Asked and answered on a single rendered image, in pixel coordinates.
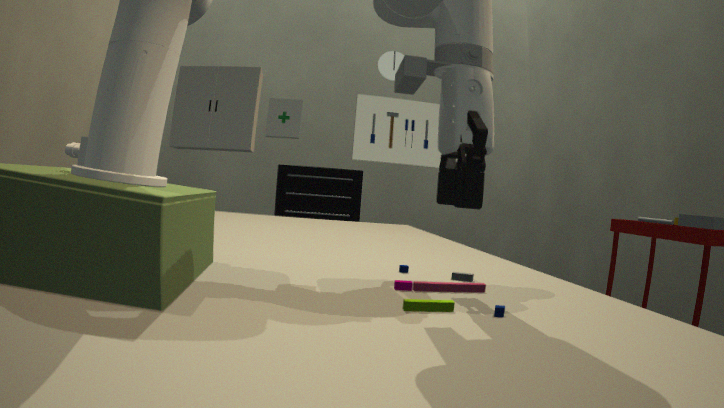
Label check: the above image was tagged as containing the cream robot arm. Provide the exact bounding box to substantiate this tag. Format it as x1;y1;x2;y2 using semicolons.
65;0;493;187

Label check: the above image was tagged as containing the lime green rod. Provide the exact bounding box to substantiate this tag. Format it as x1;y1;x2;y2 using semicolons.
403;299;455;312

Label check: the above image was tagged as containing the small magenta block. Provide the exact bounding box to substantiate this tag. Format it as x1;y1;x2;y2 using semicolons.
394;280;413;291

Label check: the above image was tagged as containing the pink rod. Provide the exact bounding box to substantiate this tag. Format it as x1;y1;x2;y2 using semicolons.
413;281;486;293

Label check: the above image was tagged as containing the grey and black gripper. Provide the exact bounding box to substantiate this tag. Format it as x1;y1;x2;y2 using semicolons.
434;64;494;209

